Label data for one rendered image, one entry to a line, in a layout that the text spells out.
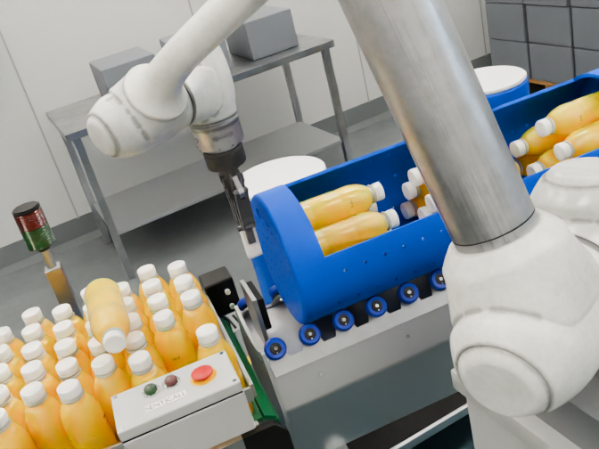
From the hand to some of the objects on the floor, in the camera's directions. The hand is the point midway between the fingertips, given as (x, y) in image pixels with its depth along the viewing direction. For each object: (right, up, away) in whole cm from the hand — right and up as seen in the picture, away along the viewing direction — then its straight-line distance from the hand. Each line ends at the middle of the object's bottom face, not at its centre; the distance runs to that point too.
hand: (250, 240), depth 137 cm
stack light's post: (-23, -102, +75) cm, 129 cm away
